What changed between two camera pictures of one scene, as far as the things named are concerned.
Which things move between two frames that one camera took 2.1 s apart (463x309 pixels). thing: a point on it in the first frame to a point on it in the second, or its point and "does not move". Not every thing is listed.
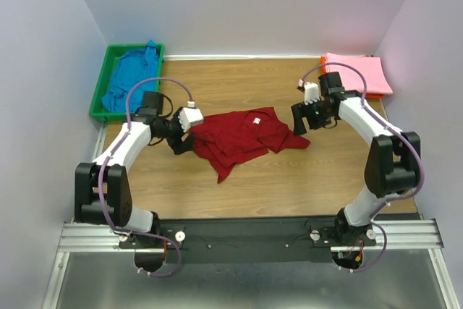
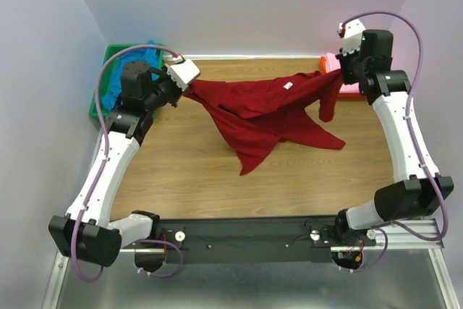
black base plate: (249, 239) does not move
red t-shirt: (228, 139) to (255, 117)
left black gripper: (177, 137) to (173, 92)
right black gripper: (306, 116) to (348, 69)
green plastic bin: (97, 109) does not move
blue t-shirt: (129, 69) does not move
